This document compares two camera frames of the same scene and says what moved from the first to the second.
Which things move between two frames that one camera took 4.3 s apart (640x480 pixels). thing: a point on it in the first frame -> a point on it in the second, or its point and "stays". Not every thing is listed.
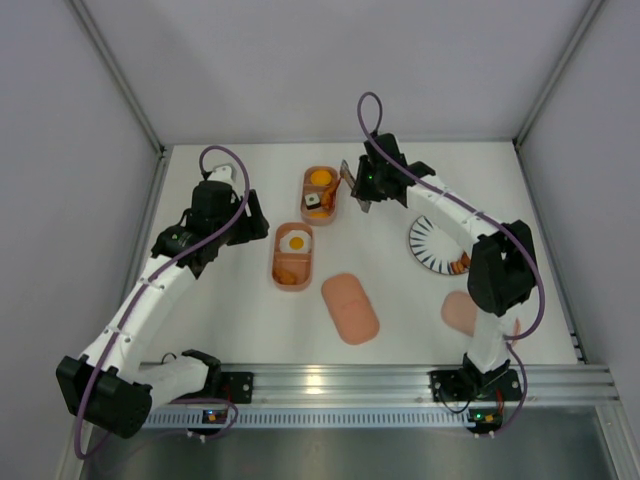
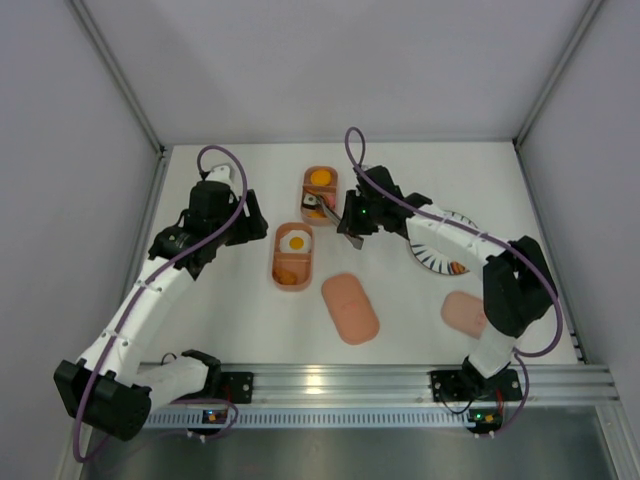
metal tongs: (346, 175) -> (355, 241)
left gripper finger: (256, 226) stays
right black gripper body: (363, 178) -> (353, 220)
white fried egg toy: (295, 241) stays
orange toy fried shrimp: (285, 277) stays
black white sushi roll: (312, 201) stays
